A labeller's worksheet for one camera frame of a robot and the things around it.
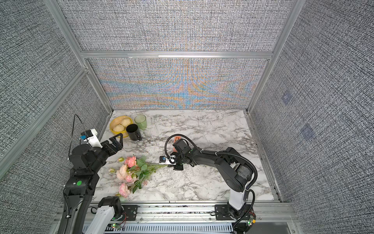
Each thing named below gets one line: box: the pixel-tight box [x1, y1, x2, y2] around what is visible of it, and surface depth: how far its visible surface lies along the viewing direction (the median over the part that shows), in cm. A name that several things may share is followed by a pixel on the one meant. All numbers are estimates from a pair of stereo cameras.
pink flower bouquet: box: [108, 155, 168, 198], surface depth 83 cm
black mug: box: [126, 123, 143, 141], surface depth 100 cm
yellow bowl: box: [109, 115, 134, 138], surface depth 106 cm
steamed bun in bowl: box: [112, 124, 126, 133], surface depth 103 cm
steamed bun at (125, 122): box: [120, 117, 132, 128], surface depth 106 cm
